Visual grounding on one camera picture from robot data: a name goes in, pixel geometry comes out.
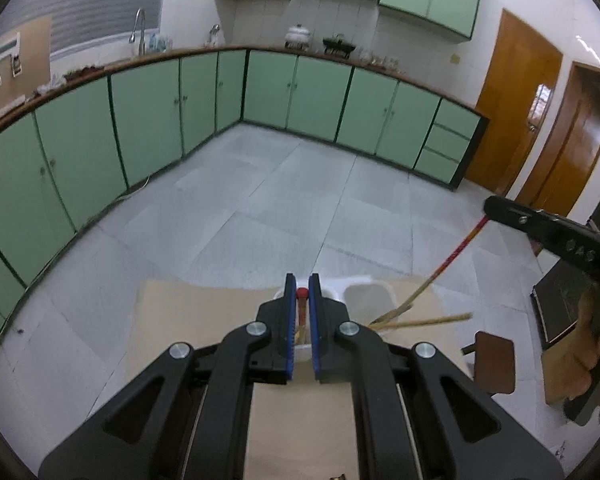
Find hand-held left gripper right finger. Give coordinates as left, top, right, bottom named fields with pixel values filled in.
left=308, top=272, right=567, bottom=480

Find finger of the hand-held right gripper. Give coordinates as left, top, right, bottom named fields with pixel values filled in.
left=483, top=195, right=600, bottom=285

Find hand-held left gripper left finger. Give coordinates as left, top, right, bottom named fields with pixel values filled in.
left=37, top=272, right=298, bottom=480

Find red-tipped wooden chopstick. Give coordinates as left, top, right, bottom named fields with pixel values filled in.
left=295, top=287, right=311, bottom=347

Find white divided utensil container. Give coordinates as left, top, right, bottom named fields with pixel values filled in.
left=272, top=275, right=399, bottom=362

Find long patterned wooden chopstick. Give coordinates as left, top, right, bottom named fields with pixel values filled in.
left=369, top=216, right=490, bottom=326

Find plain wooden chopstick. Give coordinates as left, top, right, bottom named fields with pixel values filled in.
left=376, top=312, right=474, bottom=332

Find person's right hand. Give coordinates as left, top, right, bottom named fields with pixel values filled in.
left=577, top=287, right=600, bottom=401

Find brown wooden door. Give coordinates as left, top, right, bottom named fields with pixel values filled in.
left=517, top=61, right=600, bottom=222
left=464, top=8, right=565, bottom=197

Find beige tablecloth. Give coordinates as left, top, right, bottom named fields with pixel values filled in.
left=125, top=275, right=474, bottom=480

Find brown wooden stool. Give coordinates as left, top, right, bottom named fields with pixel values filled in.
left=461, top=330, right=517, bottom=395

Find group of glass jars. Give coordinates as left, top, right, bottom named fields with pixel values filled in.
left=359, top=49, right=401, bottom=69

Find green kitchen base cabinets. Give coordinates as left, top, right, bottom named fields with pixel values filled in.
left=0, top=45, right=490, bottom=362

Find black wok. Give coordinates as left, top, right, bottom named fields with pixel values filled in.
left=322, top=33, right=357, bottom=57

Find white cooking pot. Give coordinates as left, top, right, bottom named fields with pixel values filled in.
left=284, top=23, right=312, bottom=51

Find kitchen faucet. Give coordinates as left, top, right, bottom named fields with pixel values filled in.
left=129, top=8, right=147, bottom=56

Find brown water dispenser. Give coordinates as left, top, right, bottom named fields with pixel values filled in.
left=0, top=14, right=53, bottom=122

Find grey window blind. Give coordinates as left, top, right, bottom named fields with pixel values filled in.
left=0, top=0, right=170, bottom=59

